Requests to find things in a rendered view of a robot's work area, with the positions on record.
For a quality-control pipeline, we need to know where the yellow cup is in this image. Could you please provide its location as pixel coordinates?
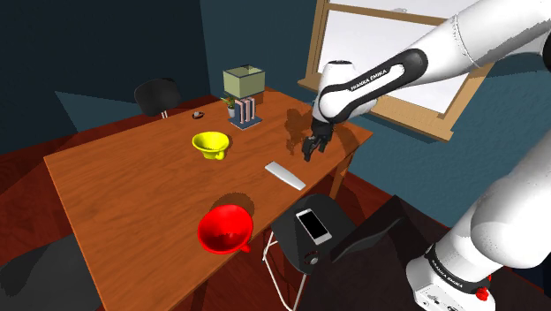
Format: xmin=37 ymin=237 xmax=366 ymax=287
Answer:
xmin=191 ymin=131 xmax=230 ymax=162

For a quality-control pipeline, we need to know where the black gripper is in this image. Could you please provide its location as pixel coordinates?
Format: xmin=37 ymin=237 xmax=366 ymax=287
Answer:
xmin=301 ymin=118 xmax=335 ymax=163

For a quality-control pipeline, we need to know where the red cup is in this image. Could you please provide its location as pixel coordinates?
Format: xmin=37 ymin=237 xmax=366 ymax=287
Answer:
xmin=197 ymin=203 xmax=254 ymax=255

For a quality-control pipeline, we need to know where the white remote control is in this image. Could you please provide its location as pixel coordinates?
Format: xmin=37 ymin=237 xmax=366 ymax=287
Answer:
xmin=264 ymin=161 xmax=307 ymax=192

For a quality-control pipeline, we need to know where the dark robot stand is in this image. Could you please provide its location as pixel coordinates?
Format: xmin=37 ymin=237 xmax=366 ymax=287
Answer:
xmin=298 ymin=194 xmax=551 ymax=311

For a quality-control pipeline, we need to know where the small potted green plant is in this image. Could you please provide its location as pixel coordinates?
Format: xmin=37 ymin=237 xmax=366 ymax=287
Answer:
xmin=220 ymin=95 xmax=237 ymax=119

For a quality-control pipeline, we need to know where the white smartphone with black screen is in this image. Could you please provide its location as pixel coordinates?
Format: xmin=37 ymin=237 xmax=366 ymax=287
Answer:
xmin=294 ymin=208 xmax=334 ymax=247

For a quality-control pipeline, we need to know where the black chair with white legs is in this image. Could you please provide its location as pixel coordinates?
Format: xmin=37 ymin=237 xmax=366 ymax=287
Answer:
xmin=261 ymin=193 xmax=358 ymax=311

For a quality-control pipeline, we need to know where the brown wooden table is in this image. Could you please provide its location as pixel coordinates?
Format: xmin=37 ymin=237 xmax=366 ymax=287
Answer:
xmin=43 ymin=87 xmax=374 ymax=311

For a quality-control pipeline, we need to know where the black round-backed chair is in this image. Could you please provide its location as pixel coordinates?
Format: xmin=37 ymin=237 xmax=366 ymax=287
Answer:
xmin=133 ymin=77 xmax=182 ymax=120

